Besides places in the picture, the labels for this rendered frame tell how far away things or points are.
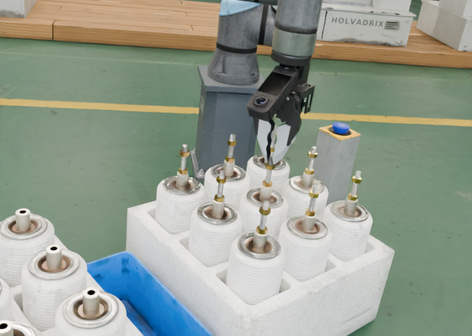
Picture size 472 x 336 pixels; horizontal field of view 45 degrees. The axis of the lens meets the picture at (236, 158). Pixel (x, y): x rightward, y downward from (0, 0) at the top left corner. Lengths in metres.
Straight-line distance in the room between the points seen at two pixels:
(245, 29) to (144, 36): 1.46
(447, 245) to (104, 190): 0.94
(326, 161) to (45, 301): 0.72
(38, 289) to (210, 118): 0.87
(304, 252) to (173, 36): 2.09
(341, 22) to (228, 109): 1.72
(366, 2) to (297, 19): 2.47
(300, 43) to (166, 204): 0.40
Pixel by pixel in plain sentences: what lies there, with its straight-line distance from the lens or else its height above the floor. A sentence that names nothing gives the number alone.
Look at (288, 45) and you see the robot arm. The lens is 0.98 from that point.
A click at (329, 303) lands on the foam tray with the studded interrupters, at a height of 0.13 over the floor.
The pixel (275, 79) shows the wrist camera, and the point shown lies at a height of 0.50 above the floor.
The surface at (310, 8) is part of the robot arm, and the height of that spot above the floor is 0.63.
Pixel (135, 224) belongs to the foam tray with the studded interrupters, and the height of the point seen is 0.16.
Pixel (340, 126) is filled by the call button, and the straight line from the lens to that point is 1.32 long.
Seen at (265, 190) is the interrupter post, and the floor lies 0.27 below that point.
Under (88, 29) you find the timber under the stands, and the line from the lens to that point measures 2.96.
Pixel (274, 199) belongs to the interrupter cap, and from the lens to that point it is 1.12.
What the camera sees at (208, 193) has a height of 0.21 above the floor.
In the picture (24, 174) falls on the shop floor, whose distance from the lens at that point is 1.69.
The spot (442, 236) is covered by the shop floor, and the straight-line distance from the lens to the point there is 1.66.
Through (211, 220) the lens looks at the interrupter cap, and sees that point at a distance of 1.02.
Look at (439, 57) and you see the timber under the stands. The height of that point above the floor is 0.06.
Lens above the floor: 0.80
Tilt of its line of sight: 26 degrees down
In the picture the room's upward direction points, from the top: 7 degrees clockwise
